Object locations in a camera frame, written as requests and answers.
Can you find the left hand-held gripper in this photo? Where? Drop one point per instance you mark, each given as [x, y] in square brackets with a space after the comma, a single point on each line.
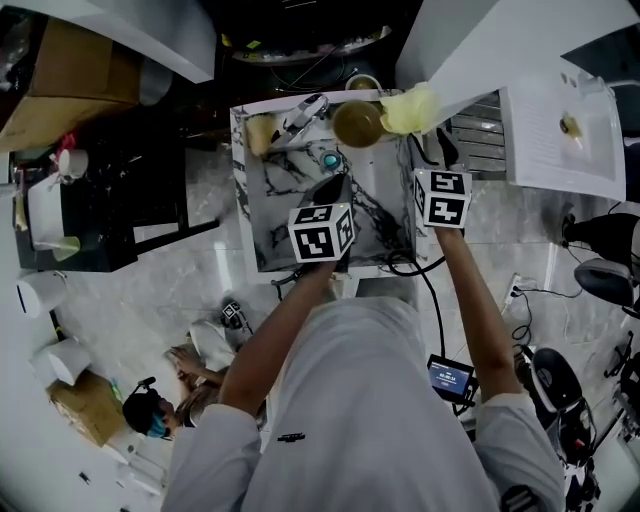
[320, 235]

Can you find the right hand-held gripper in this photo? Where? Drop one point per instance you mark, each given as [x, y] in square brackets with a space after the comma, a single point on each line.
[442, 200]

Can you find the yellow cloth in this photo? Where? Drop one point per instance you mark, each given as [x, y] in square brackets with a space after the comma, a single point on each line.
[410, 110]

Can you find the brown round bowl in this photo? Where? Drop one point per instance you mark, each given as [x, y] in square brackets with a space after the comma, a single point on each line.
[357, 125]

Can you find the person's left forearm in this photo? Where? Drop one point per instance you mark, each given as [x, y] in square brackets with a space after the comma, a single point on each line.
[270, 345]

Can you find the person's right forearm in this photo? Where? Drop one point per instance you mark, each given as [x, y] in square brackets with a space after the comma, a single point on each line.
[480, 320]

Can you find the teal sink drain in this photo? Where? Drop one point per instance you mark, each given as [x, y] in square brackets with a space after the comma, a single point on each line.
[330, 161]

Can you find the marble sink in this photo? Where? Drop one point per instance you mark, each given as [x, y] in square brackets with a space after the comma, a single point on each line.
[280, 210]

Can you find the white cup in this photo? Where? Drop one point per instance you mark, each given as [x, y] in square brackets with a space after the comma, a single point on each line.
[364, 84]

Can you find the yellow sponge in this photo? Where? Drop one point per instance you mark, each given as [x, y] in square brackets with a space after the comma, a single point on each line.
[259, 135]

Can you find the white sink basin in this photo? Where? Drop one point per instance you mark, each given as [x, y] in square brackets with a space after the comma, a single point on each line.
[540, 145]

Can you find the round dark table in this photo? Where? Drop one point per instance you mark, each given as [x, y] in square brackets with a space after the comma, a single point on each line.
[300, 47]

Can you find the white power strip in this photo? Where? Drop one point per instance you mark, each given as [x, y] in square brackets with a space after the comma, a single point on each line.
[512, 289]

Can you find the black metal table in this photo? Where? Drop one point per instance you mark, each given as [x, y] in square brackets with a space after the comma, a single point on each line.
[125, 200]

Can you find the grey oval device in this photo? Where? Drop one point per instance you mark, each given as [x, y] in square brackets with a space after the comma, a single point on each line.
[602, 280]

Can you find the white cylindrical container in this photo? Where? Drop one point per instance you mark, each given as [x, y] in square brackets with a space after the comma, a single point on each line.
[155, 82]

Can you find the black display device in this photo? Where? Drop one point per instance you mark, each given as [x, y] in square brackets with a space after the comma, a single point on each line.
[450, 377]

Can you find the person's white shirt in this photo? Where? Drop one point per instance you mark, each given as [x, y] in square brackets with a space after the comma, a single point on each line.
[360, 410]

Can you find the black and white oval device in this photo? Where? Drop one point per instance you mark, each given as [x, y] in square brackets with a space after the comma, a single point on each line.
[557, 377]

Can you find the white mug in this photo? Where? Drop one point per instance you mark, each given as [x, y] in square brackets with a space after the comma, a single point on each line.
[75, 162]

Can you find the pale green plastic cup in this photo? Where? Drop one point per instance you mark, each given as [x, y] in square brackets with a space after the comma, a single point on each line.
[66, 248]

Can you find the large brown cardboard box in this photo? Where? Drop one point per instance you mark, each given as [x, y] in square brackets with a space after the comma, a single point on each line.
[75, 80]

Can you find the white rectangular basin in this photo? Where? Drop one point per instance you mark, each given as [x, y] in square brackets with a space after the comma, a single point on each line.
[45, 212]

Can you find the white bin with dark stripe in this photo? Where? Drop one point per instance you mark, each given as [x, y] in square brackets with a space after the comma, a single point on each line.
[42, 295]

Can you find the black wheeled equipment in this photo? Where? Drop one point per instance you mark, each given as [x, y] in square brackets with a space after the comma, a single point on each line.
[580, 440]

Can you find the plain white bin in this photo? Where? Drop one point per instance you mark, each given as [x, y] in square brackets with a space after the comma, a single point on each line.
[60, 361]

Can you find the medium brown cardboard box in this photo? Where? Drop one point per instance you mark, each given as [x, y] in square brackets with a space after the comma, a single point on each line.
[87, 407]

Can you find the steel rack frame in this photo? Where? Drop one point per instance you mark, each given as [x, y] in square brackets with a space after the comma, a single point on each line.
[480, 135]

